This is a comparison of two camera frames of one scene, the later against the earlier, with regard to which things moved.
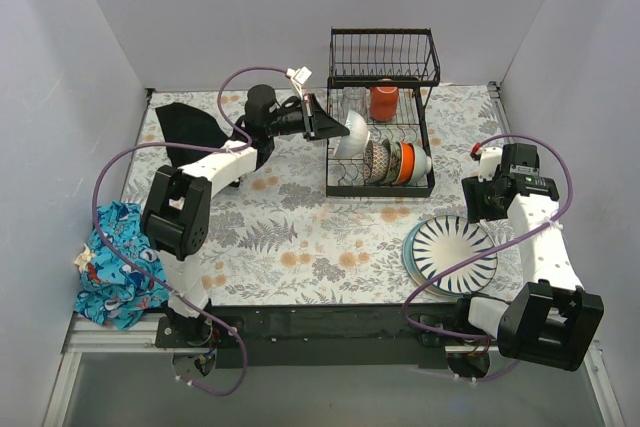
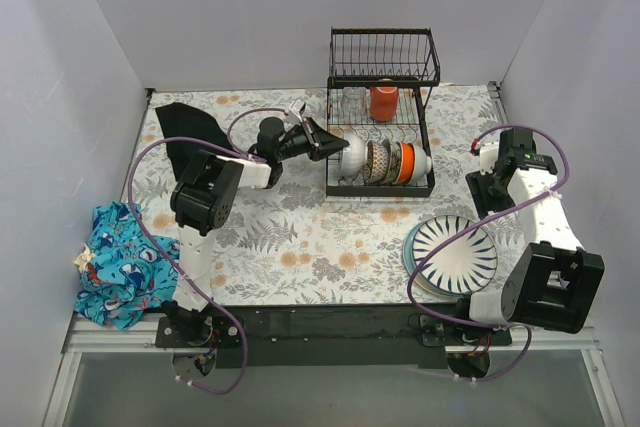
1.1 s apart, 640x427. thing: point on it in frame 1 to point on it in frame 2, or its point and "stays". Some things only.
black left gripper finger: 317,122 to 323,142
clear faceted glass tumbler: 354,99 stays
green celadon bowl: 395,159 stays
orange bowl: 408,162 stays
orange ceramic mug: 383,101 stays
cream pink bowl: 355,142 to 354,157
